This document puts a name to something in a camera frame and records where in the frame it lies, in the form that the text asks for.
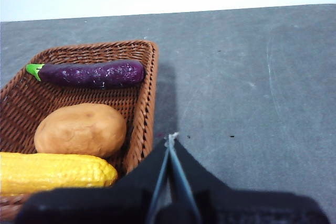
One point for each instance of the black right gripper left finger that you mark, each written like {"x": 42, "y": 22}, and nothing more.
{"x": 105, "y": 205}

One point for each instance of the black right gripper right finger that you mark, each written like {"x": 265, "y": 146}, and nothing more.
{"x": 236, "y": 208}

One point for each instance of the brown wicker basket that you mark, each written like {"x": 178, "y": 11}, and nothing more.
{"x": 78, "y": 95}

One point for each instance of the yellow corn cob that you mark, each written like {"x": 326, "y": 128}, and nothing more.
{"x": 52, "y": 174}

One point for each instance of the brown potato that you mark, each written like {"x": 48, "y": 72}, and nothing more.
{"x": 81, "y": 129}

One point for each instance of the purple eggplant with green stem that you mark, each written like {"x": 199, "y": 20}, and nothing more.
{"x": 92, "y": 75}

